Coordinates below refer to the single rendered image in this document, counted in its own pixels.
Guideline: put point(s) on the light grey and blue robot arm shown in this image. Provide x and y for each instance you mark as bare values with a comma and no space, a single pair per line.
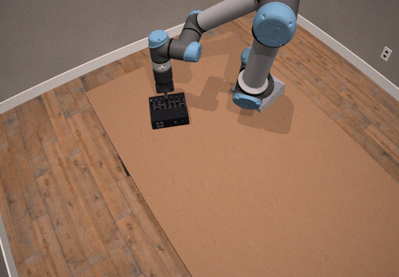
274,25

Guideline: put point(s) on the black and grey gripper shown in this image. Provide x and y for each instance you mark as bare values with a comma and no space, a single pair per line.
163,77

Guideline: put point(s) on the black lighting desk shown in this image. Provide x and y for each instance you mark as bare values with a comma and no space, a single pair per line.
164,114

